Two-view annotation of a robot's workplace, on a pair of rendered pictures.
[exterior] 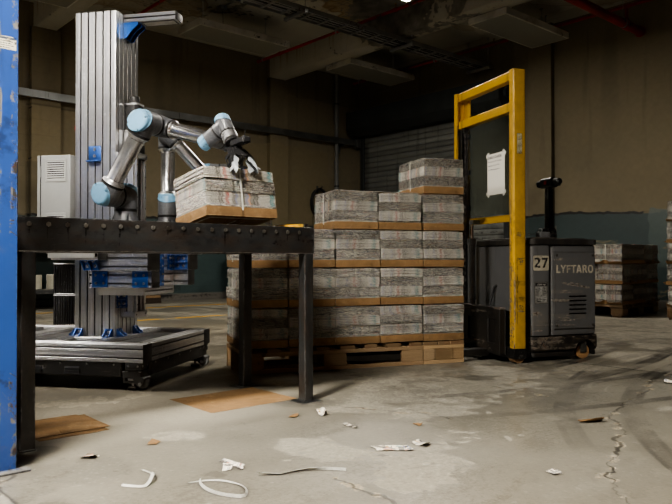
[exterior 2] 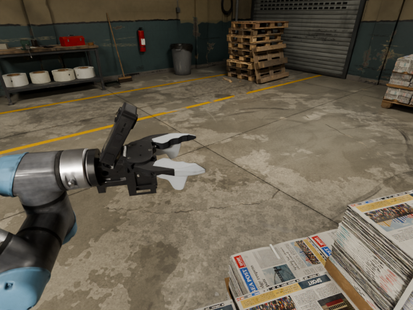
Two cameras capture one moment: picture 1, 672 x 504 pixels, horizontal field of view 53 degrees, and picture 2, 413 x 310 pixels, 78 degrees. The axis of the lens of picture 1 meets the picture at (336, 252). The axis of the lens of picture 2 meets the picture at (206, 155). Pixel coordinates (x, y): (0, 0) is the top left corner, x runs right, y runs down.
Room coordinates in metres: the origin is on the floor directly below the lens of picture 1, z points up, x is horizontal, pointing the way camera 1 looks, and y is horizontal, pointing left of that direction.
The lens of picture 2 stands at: (3.88, 0.45, 1.47)
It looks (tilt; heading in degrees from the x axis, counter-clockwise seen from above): 29 degrees down; 3
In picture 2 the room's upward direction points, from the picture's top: straight up
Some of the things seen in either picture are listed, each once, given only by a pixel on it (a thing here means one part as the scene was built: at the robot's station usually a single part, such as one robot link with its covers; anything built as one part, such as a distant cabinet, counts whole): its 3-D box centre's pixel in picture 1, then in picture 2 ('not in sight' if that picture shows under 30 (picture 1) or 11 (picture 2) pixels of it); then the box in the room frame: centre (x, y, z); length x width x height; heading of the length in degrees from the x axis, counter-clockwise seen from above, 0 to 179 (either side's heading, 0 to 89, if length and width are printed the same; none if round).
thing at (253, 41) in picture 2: not in sight; (255, 49); (11.01, -0.45, 0.65); 1.33 x 0.94 x 1.30; 135
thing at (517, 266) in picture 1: (515, 208); not in sight; (4.29, -1.14, 0.97); 0.09 x 0.09 x 1.75; 20
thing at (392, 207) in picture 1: (388, 213); not in sight; (4.36, -0.34, 0.95); 0.38 x 0.29 x 0.23; 18
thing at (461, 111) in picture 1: (462, 215); not in sight; (4.91, -0.91, 0.97); 0.09 x 0.09 x 1.75; 20
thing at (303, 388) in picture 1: (305, 327); not in sight; (3.15, 0.14, 0.34); 0.06 x 0.06 x 0.68; 41
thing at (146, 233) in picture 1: (181, 237); not in sight; (2.72, 0.62, 0.74); 1.34 x 0.05 x 0.12; 131
